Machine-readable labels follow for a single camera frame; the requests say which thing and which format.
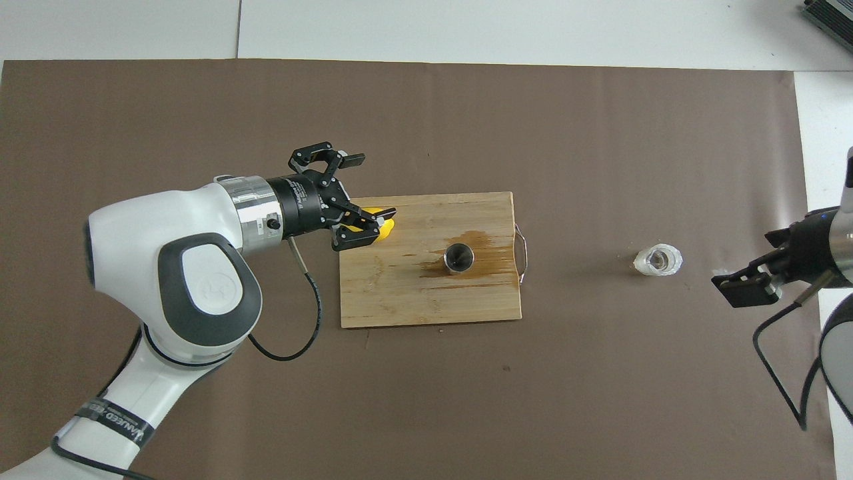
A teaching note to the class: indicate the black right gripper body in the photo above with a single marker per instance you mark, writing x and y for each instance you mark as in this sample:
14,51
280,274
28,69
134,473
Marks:
806,246

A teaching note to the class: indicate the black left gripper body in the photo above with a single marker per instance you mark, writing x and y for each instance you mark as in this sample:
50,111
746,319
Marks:
306,203

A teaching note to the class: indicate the small clear glass cup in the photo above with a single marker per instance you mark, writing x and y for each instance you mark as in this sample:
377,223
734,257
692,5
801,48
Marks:
658,261

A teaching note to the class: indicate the steel double jigger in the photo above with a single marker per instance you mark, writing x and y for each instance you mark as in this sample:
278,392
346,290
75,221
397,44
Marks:
459,258

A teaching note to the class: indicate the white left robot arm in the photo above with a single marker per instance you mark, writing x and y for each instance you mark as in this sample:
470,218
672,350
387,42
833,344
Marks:
133,233

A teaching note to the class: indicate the yellow lemon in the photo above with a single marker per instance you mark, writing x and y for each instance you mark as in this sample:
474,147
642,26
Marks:
385,230

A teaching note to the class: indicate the wooden cutting board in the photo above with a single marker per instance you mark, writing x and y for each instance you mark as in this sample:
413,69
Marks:
400,293

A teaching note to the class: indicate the brown paper table mat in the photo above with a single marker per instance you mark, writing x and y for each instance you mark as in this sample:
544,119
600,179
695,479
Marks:
266,100

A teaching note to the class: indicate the black ribbed device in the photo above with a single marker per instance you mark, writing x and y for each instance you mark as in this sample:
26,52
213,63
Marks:
830,13

